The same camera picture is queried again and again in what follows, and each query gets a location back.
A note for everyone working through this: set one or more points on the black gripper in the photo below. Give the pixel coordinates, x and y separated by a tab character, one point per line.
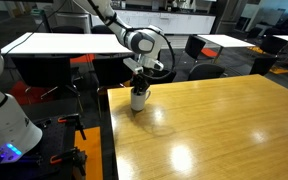
139	81

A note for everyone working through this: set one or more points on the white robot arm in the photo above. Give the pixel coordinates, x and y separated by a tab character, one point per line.
18	135

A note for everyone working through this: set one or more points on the white ceramic mug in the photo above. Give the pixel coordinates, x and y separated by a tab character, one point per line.
138	99

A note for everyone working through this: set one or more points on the black chair at wooden table left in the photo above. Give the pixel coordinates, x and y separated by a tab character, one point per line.
164	76

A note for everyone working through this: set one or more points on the black chair at wooden table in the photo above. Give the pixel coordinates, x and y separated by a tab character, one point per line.
164	76
205	71

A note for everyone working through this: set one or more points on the black chair under left table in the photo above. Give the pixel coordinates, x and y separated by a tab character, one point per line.
110	72

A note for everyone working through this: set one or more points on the black chair at wooden table right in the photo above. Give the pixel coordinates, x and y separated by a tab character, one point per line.
205	71

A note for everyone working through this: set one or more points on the black chair by middle table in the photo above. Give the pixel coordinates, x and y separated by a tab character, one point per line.
193	48

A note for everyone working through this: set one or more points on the black chair behind left table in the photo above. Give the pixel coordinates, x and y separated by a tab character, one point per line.
101	29

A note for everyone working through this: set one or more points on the orange black clamp upper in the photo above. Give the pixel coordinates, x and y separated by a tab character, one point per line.
73	119

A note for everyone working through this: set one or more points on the orange black clamp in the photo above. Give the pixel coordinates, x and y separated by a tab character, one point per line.
73	119
75	155

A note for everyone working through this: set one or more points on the white kitchen counter cabinets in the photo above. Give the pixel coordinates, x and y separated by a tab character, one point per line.
170	23

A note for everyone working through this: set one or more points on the orange black clamp lower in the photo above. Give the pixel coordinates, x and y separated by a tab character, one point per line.
75	155

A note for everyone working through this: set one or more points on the white table middle background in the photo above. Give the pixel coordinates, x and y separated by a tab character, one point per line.
224	41

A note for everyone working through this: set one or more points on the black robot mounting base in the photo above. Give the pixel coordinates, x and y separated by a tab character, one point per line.
15	164

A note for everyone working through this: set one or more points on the black chair far left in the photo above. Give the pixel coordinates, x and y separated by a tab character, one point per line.
48	72

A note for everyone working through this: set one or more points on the white table left background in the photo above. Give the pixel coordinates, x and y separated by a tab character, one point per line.
60	43

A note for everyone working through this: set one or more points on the black chair right near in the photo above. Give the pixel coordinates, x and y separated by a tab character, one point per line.
262	66

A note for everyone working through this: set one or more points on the black chair right far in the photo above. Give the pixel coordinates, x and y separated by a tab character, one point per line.
273	45

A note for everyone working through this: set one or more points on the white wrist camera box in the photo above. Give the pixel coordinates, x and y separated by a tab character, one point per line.
133	65

